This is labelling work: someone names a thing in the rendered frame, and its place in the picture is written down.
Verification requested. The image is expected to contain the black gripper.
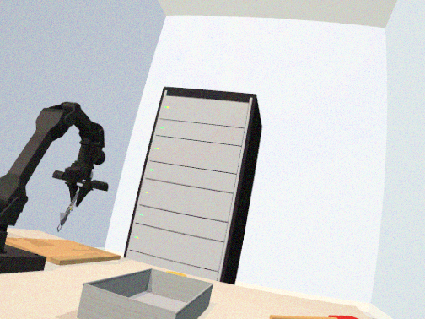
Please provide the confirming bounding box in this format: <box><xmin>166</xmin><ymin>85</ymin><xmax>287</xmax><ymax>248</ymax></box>
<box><xmin>52</xmin><ymin>158</ymin><xmax>108</xmax><ymax>207</ymax></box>

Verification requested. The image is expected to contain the light brown wooden board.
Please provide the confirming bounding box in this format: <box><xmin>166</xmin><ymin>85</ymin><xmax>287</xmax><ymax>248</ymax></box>
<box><xmin>5</xmin><ymin>237</ymin><xmax>121</xmax><ymax>266</ymax></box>

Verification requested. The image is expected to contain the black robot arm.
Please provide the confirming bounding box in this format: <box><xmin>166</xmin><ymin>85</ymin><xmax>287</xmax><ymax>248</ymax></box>
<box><xmin>0</xmin><ymin>102</ymin><xmax>105</xmax><ymax>254</ymax></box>

